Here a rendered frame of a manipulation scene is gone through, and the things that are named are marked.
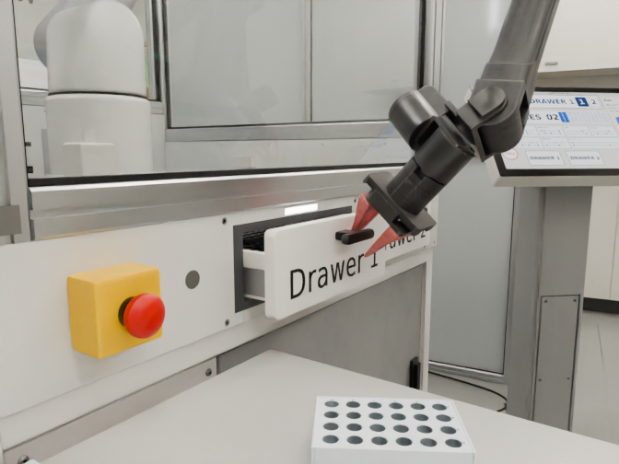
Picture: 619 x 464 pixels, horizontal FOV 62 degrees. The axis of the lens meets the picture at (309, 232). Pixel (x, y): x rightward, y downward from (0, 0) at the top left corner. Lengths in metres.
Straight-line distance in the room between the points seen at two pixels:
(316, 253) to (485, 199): 1.73
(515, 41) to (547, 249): 0.92
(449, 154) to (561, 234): 0.96
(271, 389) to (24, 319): 0.26
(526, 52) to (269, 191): 0.37
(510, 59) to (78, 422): 0.63
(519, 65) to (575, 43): 3.31
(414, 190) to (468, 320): 1.83
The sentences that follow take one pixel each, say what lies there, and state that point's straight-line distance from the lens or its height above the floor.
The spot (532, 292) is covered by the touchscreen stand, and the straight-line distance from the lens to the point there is 1.59.
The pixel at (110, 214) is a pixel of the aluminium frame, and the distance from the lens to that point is 0.53.
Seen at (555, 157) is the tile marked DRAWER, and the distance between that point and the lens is 1.46.
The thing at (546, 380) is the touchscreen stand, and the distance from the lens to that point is 1.69.
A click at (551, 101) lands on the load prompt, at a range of 1.60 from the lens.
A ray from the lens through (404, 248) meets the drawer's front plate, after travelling 1.05.
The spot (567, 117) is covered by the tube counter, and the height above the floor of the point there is 1.11.
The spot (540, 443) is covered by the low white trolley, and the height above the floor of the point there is 0.76.
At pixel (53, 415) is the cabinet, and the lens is 0.55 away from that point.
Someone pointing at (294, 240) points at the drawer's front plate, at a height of 0.91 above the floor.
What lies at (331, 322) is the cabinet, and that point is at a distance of 0.89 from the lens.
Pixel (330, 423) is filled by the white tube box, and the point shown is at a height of 0.80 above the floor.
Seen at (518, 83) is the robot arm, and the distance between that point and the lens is 0.68.
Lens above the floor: 1.02
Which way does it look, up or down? 9 degrees down
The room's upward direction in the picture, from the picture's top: straight up
